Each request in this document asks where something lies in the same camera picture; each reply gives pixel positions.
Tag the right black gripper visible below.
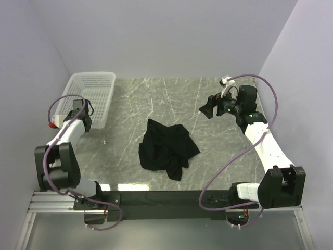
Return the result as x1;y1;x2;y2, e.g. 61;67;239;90
199;86;242;119

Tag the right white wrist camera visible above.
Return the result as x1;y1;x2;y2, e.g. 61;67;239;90
219;76;235;96

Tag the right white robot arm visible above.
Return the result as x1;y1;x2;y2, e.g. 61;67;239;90
199;85;306;209

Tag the black t shirt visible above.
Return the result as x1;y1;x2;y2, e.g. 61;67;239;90
138;119;200;181

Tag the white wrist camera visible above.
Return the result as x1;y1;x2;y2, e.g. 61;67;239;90
49;115;66;129
219;76;235;96

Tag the white plastic basket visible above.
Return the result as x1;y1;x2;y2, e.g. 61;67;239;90
54;72;116;129

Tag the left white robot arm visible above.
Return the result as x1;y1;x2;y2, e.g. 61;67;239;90
34;94;104;209

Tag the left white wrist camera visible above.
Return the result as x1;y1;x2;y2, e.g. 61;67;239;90
49;115;66;129

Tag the black base beam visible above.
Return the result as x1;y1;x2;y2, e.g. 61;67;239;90
73;189;261;222

